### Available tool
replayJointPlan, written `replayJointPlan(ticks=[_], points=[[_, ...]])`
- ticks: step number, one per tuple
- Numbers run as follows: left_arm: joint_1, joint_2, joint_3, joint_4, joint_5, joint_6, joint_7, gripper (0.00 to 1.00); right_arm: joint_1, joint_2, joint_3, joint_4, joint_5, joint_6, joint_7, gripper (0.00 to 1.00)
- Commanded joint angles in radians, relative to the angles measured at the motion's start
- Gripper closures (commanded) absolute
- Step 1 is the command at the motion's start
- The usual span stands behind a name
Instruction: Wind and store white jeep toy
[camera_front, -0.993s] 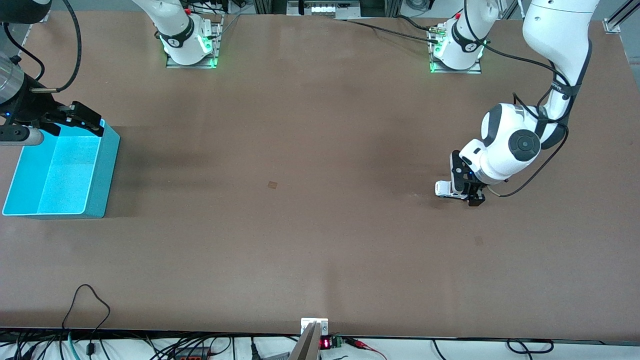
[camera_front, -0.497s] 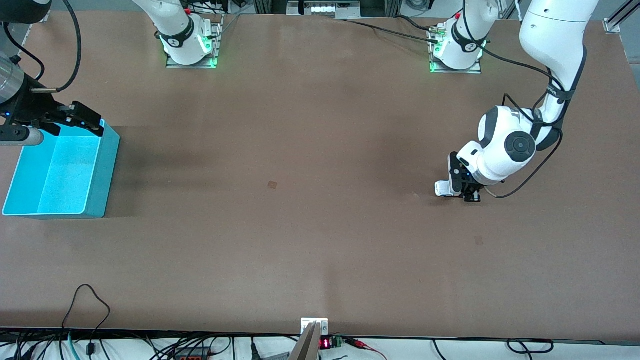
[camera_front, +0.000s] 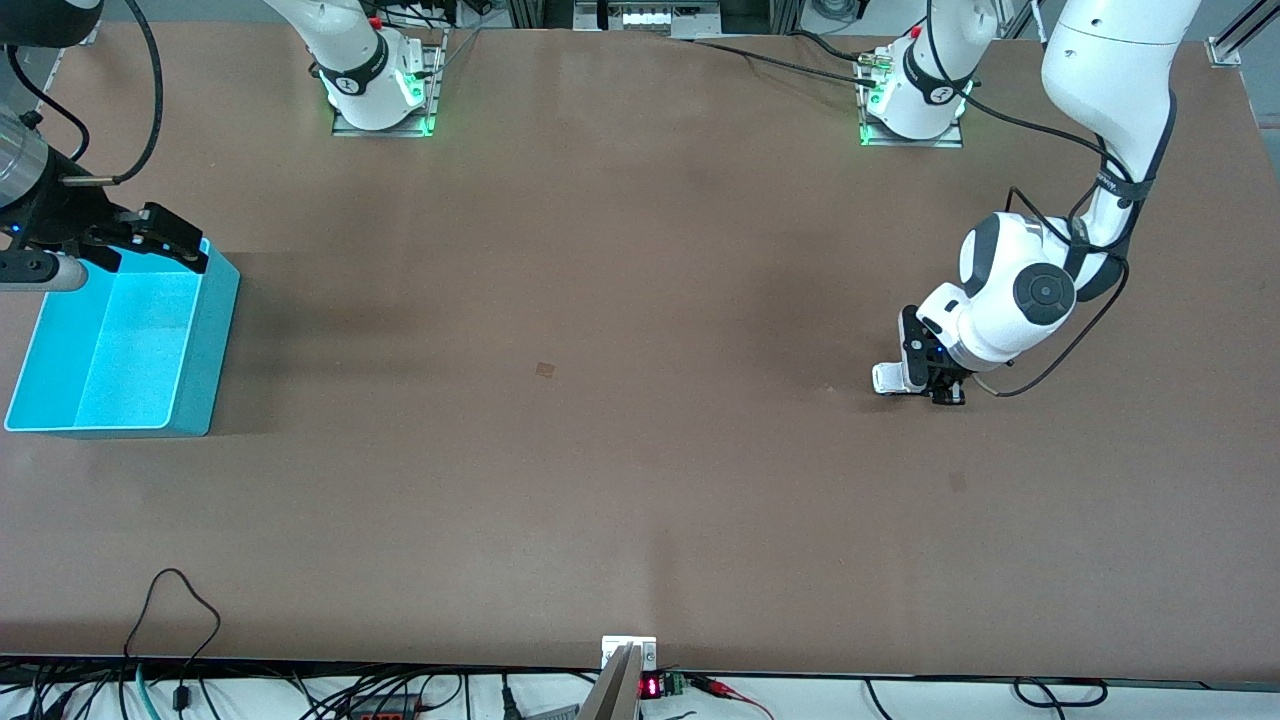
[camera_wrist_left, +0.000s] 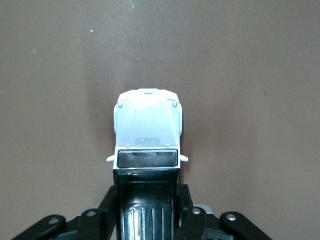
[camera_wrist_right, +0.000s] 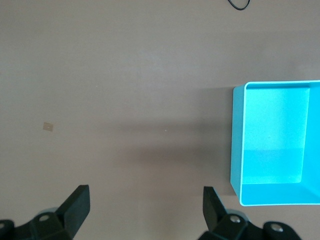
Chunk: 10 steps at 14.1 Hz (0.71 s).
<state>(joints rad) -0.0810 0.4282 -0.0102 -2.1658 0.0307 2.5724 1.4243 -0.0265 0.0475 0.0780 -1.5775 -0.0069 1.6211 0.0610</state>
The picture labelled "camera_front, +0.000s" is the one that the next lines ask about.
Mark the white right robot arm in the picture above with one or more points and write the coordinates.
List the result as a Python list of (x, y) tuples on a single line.
[(355, 60)]

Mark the aluminium frame rack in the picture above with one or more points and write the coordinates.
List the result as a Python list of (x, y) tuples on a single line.
[(530, 12)]

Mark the grey camera mount bar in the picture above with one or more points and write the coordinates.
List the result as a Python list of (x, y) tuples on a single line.
[(615, 690)]

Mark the red clip lead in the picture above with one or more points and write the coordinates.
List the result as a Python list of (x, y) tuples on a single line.
[(722, 688)]

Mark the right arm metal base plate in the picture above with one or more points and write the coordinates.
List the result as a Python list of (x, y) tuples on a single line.
[(385, 131)]

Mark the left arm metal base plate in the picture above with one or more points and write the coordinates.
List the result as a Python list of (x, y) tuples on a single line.
[(915, 142)]

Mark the white slotted device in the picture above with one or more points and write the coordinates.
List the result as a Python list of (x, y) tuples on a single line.
[(650, 18)]

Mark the grey metal side panel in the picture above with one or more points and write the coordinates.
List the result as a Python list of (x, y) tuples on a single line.
[(55, 60)]

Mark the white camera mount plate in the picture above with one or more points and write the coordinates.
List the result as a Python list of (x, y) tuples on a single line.
[(612, 645)]

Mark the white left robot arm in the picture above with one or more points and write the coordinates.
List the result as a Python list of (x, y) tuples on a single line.
[(1110, 60)]

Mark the turquoise plastic bin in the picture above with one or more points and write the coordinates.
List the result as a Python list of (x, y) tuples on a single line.
[(130, 350)]

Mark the white jeep toy black roof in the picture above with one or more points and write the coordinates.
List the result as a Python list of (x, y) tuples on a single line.
[(890, 378)]

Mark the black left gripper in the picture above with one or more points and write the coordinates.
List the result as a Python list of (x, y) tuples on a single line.
[(946, 378)]

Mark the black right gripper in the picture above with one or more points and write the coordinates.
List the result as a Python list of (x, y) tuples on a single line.
[(62, 218)]

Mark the red digit display module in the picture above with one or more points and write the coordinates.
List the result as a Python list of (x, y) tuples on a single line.
[(652, 687)]

